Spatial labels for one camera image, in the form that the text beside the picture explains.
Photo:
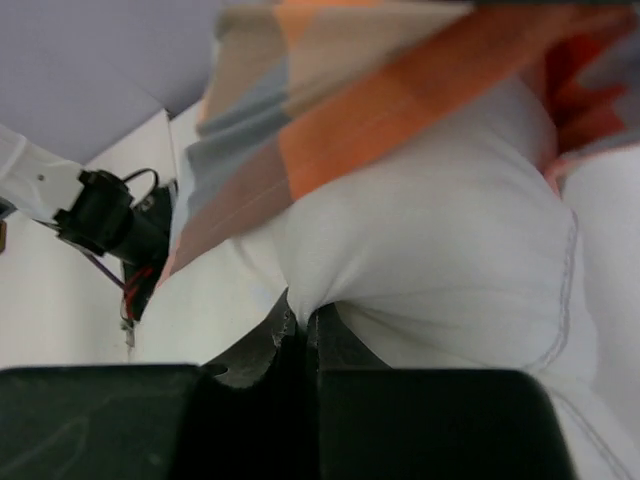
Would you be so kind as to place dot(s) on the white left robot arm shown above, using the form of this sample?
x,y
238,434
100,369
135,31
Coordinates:
x,y
90,210

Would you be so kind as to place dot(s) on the colourful checked pillowcase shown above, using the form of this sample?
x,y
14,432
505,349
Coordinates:
x,y
306,92

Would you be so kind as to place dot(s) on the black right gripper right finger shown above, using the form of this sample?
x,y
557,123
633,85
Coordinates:
x,y
376,422

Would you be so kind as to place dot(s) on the white pillow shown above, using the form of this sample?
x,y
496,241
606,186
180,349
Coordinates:
x,y
453,252

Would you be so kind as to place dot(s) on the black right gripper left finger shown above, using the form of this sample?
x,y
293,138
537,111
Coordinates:
x,y
230,418

